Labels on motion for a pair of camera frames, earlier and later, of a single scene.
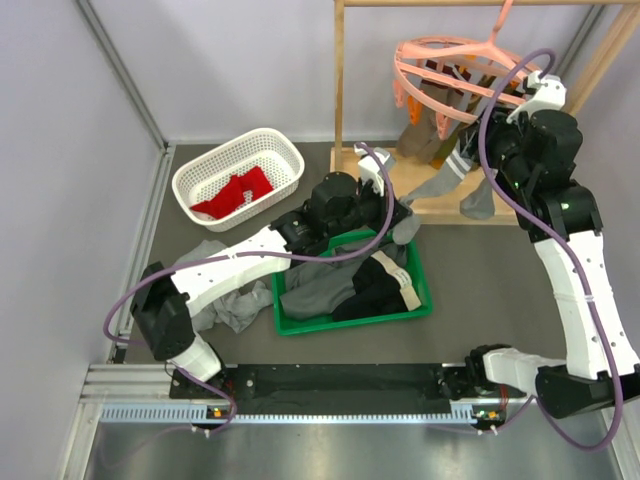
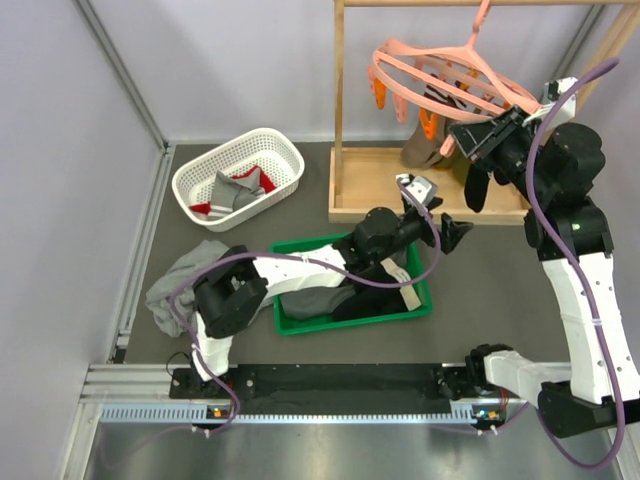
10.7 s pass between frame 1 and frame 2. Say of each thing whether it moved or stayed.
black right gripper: stayed
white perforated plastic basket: stayed
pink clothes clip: moved
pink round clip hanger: moved
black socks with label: stayed
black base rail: stayed
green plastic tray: stayed
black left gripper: moved
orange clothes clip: moved
